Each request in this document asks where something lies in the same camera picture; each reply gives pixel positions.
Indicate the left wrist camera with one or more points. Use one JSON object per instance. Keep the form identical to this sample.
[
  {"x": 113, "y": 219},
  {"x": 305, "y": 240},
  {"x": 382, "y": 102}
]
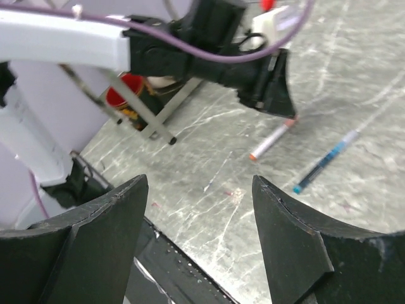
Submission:
[{"x": 275, "y": 22}]

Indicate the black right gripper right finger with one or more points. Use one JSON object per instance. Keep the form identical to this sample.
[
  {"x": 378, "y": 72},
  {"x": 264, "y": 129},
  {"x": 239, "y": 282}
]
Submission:
[{"x": 313, "y": 258}]

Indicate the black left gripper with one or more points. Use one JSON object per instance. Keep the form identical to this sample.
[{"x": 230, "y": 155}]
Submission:
[{"x": 201, "y": 44}]

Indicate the blue pen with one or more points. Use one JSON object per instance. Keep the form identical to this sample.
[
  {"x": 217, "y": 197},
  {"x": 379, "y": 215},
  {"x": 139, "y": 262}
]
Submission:
[{"x": 333, "y": 153}]

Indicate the white bowl brown rim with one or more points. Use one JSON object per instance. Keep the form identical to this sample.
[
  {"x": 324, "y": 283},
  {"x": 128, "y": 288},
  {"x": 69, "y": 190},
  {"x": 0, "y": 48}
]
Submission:
[{"x": 160, "y": 82}]

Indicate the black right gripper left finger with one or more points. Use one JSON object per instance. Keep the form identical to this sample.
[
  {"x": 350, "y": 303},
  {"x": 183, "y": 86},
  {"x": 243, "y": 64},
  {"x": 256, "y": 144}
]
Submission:
[{"x": 33, "y": 259}]

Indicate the white orange pen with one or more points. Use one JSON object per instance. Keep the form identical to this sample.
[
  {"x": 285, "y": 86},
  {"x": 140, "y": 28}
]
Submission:
[{"x": 269, "y": 141}]

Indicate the red mug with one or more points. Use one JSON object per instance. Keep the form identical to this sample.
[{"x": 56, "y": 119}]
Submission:
[{"x": 137, "y": 87}]

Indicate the metal dish rack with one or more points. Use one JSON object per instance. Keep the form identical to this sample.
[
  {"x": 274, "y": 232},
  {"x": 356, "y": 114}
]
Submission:
[{"x": 172, "y": 97}]

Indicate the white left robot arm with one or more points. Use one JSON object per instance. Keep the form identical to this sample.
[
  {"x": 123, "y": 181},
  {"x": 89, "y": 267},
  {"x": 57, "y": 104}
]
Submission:
[{"x": 36, "y": 140}]

